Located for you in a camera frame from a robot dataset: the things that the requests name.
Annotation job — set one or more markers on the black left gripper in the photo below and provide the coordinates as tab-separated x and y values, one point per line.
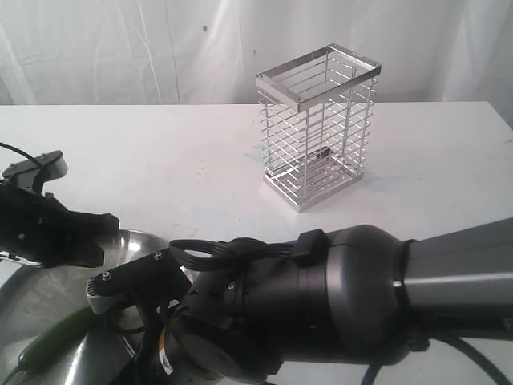
55	235

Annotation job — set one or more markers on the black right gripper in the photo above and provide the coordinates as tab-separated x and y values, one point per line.
160	359

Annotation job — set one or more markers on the green cucumber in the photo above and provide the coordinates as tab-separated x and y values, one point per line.
54	341

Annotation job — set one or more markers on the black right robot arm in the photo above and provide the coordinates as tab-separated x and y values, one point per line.
356	295

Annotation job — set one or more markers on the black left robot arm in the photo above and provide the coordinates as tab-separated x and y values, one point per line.
12	219

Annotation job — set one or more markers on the round stainless steel plate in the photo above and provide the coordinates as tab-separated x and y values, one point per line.
33	300

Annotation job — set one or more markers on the chrome wire utensil holder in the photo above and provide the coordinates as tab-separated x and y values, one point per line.
315	115

